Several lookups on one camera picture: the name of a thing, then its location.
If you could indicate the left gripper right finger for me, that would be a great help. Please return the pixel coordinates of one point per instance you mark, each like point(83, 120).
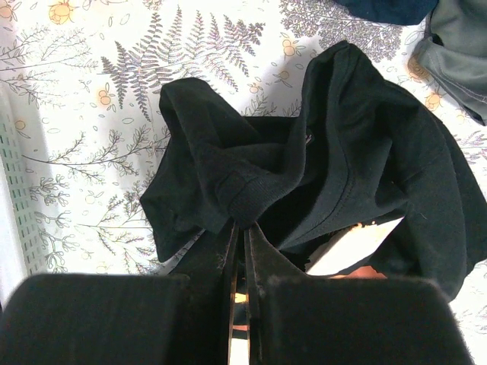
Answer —
point(275, 314)

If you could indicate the floral table mat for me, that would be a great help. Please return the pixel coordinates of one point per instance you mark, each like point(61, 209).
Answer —
point(83, 79)

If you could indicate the navy t shirt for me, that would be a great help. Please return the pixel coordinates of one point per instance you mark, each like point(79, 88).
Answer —
point(396, 12)

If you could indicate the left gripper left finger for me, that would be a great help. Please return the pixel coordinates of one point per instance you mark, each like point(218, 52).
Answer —
point(206, 311)

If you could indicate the grey t shirt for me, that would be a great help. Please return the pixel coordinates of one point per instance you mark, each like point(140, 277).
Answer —
point(454, 53)

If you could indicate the black t shirt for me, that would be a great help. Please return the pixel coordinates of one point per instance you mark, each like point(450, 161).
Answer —
point(361, 149)

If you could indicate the white plastic basket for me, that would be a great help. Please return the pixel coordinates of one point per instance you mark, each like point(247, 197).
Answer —
point(22, 251)

